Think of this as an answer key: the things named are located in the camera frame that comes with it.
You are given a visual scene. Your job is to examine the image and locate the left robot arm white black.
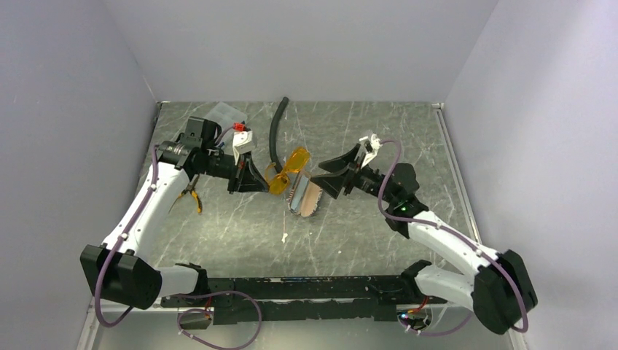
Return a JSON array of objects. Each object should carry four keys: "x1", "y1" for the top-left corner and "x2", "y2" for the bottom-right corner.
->
[{"x1": 79, "y1": 117, "x2": 268, "y2": 310}]

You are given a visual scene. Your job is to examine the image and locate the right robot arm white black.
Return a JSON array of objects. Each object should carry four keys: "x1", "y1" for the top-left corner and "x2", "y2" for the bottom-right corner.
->
[{"x1": 311, "y1": 144, "x2": 538, "y2": 335}]

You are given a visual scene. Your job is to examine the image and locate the clear plastic compartment box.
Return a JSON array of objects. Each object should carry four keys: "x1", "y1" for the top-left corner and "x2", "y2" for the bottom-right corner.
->
[{"x1": 205, "y1": 102, "x2": 247, "y2": 131}]

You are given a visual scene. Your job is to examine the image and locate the yellow handled pliers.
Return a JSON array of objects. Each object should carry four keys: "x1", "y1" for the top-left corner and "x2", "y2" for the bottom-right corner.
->
[{"x1": 177, "y1": 174, "x2": 203, "y2": 214}]

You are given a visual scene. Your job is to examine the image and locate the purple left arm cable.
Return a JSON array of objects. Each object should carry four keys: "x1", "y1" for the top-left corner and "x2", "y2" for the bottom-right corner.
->
[{"x1": 94, "y1": 126, "x2": 262, "y2": 349}]

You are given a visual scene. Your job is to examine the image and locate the printed glasses pouch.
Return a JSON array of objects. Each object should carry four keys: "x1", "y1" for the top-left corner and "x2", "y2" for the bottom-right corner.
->
[{"x1": 287, "y1": 171, "x2": 323, "y2": 218}]

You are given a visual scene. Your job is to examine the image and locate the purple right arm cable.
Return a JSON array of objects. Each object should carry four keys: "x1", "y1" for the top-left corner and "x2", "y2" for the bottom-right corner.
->
[{"x1": 377, "y1": 139, "x2": 530, "y2": 338}]

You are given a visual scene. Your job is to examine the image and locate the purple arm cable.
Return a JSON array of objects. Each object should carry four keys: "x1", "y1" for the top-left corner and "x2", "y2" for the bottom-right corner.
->
[
  {"x1": 94, "y1": 126, "x2": 262, "y2": 349},
  {"x1": 377, "y1": 139, "x2": 530, "y2": 338}
]

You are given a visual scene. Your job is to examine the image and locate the aluminium frame rail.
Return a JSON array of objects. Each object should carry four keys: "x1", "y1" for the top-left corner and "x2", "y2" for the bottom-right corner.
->
[{"x1": 79, "y1": 298, "x2": 525, "y2": 349}]

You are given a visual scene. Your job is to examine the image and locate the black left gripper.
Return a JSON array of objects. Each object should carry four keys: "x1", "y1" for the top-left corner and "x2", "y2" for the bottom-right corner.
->
[{"x1": 204, "y1": 149, "x2": 269, "y2": 195}]

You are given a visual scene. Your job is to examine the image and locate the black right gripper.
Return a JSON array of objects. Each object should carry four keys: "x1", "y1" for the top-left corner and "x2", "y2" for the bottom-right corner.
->
[{"x1": 310, "y1": 144, "x2": 396, "y2": 205}]

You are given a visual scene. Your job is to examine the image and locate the black rubber hose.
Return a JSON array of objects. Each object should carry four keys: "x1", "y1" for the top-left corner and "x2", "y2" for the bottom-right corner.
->
[{"x1": 268, "y1": 97, "x2": 291, "y2": 172}]

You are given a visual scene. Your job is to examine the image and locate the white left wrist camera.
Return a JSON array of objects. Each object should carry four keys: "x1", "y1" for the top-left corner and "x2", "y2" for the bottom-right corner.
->
[{"x1": 232, "y1": 123, "x2": 257, "y2": 164}]

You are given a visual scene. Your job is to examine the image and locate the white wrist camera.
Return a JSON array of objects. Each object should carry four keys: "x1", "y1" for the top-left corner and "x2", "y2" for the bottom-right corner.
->
[
  {"x1": 232, "y1": 123, "x2": 257, "y2": 164},
  {"x1": 359, "y1": 131, "x2": 381, "y2": 168}
]

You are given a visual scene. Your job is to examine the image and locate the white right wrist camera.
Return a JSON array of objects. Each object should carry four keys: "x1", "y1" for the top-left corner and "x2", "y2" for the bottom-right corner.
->
[{"x1": 359, "y1": 131, "x2": 381, "y2": 168}]

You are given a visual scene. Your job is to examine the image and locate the orange transparent safety glasses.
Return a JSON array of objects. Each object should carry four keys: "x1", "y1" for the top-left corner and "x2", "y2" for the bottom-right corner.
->
[{"x1": 265, "y1": 147, "x2": 310, "y2": 195}]

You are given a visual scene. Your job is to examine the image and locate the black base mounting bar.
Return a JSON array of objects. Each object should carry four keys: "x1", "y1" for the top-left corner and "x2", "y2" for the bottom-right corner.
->
[{"x1": 160, "y1": 275, "x2": 444, "y2": 325}]

